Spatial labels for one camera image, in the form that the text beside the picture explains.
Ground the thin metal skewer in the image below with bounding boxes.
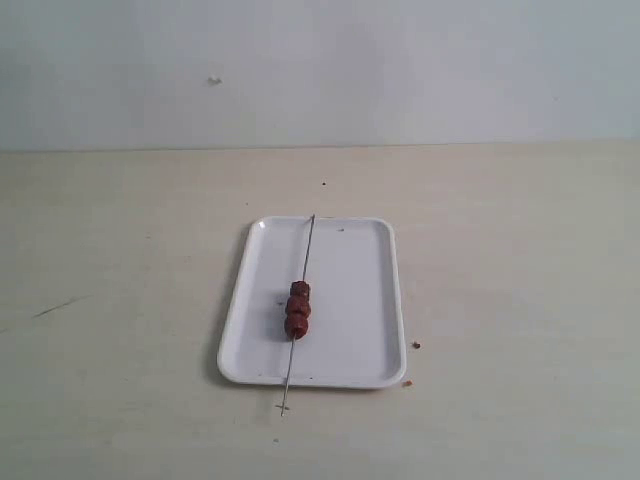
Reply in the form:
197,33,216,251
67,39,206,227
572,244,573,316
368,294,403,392
280,214,316,417

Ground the red meat chunk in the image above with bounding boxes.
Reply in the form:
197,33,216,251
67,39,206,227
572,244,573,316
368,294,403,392
285,295,311,318
290,280,311,300
284,314,309,340

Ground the white rectangular tray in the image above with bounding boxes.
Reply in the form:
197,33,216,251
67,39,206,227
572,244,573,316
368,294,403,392
217,216,407,389

